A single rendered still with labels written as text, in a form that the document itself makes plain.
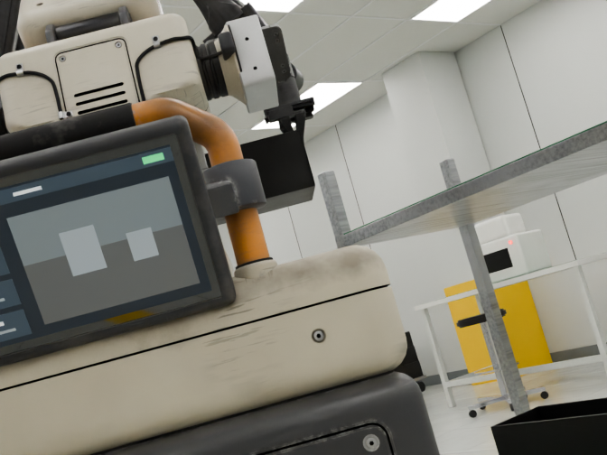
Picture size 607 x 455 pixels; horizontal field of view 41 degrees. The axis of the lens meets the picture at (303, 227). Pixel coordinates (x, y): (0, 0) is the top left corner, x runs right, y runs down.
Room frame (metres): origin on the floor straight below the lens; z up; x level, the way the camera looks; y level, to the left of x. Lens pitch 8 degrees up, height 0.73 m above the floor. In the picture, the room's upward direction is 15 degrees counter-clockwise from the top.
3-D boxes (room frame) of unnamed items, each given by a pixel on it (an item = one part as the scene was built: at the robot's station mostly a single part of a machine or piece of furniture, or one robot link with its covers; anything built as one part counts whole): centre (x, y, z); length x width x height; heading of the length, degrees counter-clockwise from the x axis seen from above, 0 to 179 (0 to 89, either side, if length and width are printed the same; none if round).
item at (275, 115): (1.57, -0.03, 1.14); 0.07 x 0.07 x 0.09; 3
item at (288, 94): (1.57, -0.03, 1.21); 0.10 x 0.07 x 0.07; 93
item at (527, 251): (6.03, -1.40, 1.03); 0.44 x 0.37 x 0.46; 45
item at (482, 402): (5.47, -0.98, 0.31); 0.53 x 0.50 x 0.62; 85
